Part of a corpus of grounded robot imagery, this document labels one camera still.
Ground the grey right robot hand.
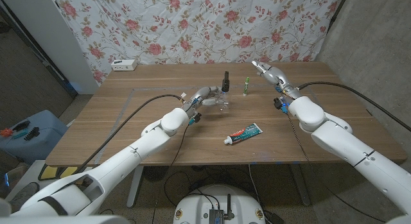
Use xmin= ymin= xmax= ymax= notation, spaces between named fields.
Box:
xmin=251 ymin=60 xmax=302 ymax=99

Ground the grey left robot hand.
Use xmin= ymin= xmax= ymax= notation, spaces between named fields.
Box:
xmin=183 ymin=85 xmax=229 ymax=117

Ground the clear dispenser bottle black pump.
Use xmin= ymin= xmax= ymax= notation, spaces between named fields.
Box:
xmin=210 ymin=71 xmax=231 ymax=112

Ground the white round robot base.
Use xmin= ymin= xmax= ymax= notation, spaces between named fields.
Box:
xmin=173 ymin=184 xmax=267 ymax=224

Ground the toothpaste tube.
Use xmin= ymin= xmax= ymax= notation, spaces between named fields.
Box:
xmin=223 ymin=123 xmax=263 ymax=146

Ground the floral backdrop cloth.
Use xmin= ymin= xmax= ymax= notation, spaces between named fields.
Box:
xmin=53 ymin=0 xmax=343 ymax=85

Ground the white power strip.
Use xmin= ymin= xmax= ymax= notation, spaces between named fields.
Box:
xmin=110 ymin=59 xmax=138 ymax=72

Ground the black backdrop stand pole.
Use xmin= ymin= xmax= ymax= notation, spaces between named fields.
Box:
xmin=326 ymin=0 xmax=350 ymax=34

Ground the grey table leg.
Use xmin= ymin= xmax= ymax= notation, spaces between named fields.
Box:
xmin=288 ymin=162 xmax=311 ymax=207

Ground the white table leg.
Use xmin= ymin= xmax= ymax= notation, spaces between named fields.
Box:
xmin=127 ymin=166 xmax=144 ymax=208

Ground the black radio box with antenna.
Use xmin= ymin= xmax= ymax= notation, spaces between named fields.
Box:
xmin=209 ymin=194 xmax=235 ymax=224

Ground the black power adapter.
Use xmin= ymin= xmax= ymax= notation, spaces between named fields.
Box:
xmin=263 ymin=210 xmax=285 ymax=224

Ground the blue storage bin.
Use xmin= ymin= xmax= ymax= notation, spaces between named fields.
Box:
xmin=0 ymin=109 xmax=69 ymax=166

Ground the yellow black floor mat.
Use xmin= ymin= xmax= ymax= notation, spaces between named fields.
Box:
xmin=37 ymin=165 xmax=80 ymax=182

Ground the black toothed comb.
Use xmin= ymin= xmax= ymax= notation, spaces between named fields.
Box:
xmin=24 ymin=126 xmax=41 ymax=141

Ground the black plastic clip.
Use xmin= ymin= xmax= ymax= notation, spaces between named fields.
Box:
xmin=12 ymin=120 xmax=31 ymax=132

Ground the teal plastic tool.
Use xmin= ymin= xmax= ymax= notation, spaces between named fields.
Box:
xmin=12 ymin=129 xmax=29 ymax=140

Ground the white robot torso shell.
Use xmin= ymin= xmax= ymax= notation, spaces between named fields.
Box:
xmin=0 ymin=214 xmax=131 ymax=224

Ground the grey shoe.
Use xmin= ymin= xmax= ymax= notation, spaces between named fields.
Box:
xmin=8 ymin=181 xmax=40 ymax=212

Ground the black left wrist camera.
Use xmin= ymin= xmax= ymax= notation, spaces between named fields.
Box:
xmin=188 ymin=112 xmax=202 ymax=126

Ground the thin black left wrist cable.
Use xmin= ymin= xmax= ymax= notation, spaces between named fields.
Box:
xmin=165 ymin=123 xmax=191 ymax=177

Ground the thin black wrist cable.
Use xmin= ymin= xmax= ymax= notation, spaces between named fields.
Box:
xmin=284 ymin=112 xmax=386 ymax=223
xmin=165 ymin=123 xmax=191 ymax=177

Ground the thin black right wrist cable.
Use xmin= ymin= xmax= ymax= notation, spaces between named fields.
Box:
xmin=284 ymin=112 xmax=386 ymax=223

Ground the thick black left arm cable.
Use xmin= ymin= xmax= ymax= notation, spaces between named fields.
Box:
xmin=75 ymin=94 xmax=186 ymax=175

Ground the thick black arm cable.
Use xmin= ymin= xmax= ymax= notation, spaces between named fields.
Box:
xmin=75 ymin=94 xmax=186 ymax=175
xmin=297 ymin=81 xmax=411 ymax=132

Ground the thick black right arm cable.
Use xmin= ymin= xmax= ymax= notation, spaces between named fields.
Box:
xmin=297 ymin=81 xmax=411 ymax=132

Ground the black floor cable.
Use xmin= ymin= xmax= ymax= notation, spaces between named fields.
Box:
xmin=150 ymin=171 xmax=209 ymax=224
xmin=249 ymin=164 xmax=269 ymax=218

